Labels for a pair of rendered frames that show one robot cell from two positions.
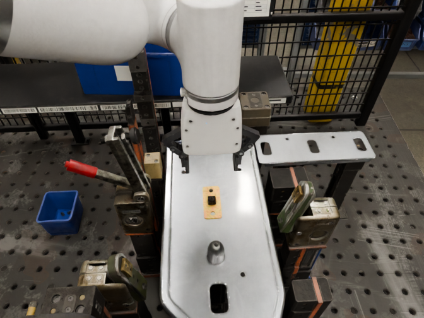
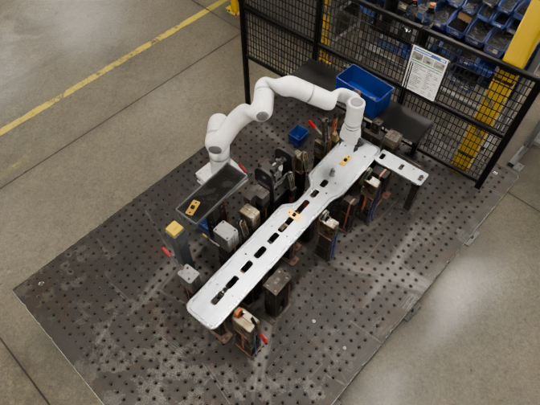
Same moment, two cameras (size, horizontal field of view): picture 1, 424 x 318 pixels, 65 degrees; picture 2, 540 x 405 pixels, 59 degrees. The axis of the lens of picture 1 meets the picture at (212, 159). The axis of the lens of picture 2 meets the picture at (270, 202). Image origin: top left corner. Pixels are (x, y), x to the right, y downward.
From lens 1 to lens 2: 2.01 m
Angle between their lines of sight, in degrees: 28
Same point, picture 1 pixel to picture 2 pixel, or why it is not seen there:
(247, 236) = (346, 176)
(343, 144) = (414, 173)
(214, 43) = (350, 114)
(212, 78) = (349, 121)
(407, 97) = not seen: outside the picture
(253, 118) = (387, 142)
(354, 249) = (400, 227)
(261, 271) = (341, 186)
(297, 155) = (390, 165)
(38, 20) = (313, 101)
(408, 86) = not seen: outside the picture
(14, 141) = not seen: hidden behind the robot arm
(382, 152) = (468, 206)
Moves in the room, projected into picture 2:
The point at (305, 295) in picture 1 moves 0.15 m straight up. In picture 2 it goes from (347, 199) to (351, 182)
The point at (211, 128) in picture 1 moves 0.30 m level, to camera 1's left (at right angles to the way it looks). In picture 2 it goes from (348, 133) to (303, 105)
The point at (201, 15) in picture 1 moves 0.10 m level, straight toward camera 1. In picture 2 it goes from (349, 108) to (337, 119)
